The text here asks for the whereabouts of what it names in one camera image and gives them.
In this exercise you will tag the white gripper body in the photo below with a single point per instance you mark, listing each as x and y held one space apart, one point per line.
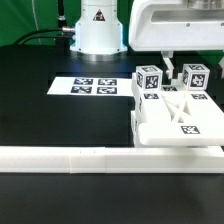
177 25

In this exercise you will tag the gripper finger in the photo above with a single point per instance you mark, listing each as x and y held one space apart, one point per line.
219 72
167 56

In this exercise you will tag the white chair back frame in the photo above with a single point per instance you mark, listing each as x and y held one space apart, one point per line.
175 117

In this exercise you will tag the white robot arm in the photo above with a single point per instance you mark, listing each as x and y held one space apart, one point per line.
98 32

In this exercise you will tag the white marker base sheet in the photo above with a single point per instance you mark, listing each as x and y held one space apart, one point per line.
91 86

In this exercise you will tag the white U-shaped obstacle frame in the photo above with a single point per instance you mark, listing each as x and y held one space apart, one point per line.
74 160

